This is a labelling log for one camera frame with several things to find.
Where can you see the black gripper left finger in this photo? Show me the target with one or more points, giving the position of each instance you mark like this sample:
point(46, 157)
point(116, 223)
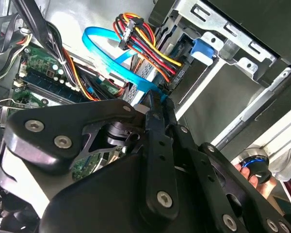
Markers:
point(63, 116)

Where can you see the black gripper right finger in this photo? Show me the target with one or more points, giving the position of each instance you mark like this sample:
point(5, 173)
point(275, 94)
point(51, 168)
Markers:
point(232, 194)

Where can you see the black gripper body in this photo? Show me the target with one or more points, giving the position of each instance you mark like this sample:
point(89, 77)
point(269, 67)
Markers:
point(99, 201)

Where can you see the round black blue-ringed tool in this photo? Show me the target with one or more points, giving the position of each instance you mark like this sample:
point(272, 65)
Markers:
point(257, 167)

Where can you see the hard disk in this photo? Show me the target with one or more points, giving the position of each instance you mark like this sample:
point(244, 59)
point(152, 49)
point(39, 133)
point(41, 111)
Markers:
point(201, 52)

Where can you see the person's hand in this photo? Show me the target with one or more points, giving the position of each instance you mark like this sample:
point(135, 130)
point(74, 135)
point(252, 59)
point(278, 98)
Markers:
point(265, 187)

